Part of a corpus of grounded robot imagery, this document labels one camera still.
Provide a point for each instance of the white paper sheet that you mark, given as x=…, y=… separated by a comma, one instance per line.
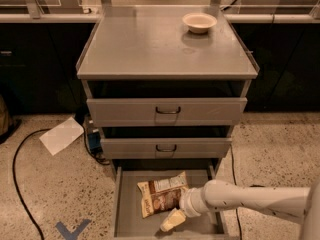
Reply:
x=61, y=136

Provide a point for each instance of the grey drawer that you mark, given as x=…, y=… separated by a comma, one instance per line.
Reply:
x=165, y=148
x=128, y=223
x=166, y=111

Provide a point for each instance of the brown chip bag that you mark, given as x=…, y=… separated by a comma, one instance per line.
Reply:
x=162, y=195

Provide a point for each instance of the grey middle drawer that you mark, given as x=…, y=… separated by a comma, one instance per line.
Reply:
x=165, y=148

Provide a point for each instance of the tan object at left edge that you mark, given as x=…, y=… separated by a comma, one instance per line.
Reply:
x=6, y=121

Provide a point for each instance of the grey bottom drawer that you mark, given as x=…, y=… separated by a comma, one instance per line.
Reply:
x=128, y=223

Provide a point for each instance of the blue power box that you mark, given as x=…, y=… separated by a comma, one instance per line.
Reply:
x=94, y=142

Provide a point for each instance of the grey top drawer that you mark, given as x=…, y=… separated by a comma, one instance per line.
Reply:
x=166, y=111

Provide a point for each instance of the white paper bowl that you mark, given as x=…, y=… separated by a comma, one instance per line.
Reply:
x=199, y=23

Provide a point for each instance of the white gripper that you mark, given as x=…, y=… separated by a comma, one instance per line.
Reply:
x=188, y=201

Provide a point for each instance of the grey drawer cabinet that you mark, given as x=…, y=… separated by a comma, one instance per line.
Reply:
x=148, y=52

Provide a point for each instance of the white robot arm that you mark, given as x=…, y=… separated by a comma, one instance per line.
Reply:
x=296, y=204

